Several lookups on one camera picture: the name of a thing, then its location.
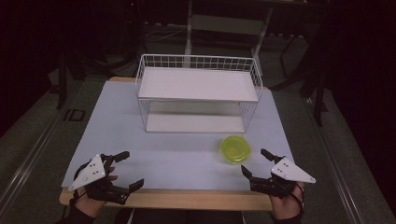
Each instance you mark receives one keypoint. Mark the white metal frame stand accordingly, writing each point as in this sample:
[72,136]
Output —
[224,23]

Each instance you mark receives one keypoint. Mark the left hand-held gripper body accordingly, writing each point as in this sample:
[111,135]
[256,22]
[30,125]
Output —
[93,172]

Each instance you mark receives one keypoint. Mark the person's left hand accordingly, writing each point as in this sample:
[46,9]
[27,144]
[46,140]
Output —
[88,206]

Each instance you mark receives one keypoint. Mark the pale blue table mat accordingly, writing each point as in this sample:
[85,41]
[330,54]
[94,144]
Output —
[124,140]

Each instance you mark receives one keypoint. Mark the black rectangular floor frame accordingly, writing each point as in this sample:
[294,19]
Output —
[74,115]

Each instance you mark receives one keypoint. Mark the wooden table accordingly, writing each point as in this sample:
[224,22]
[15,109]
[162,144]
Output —
[186,200]

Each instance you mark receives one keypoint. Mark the person's right hand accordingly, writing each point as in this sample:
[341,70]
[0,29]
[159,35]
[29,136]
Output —
[286,207]

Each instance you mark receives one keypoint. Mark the black metal stand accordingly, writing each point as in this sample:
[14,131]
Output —
[61,81]
[320,99]

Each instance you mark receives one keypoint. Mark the yellow-green plastic bowl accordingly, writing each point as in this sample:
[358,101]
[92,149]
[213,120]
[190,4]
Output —
[235,150]

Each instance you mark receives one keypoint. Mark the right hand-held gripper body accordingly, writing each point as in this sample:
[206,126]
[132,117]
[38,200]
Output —
[291,172]

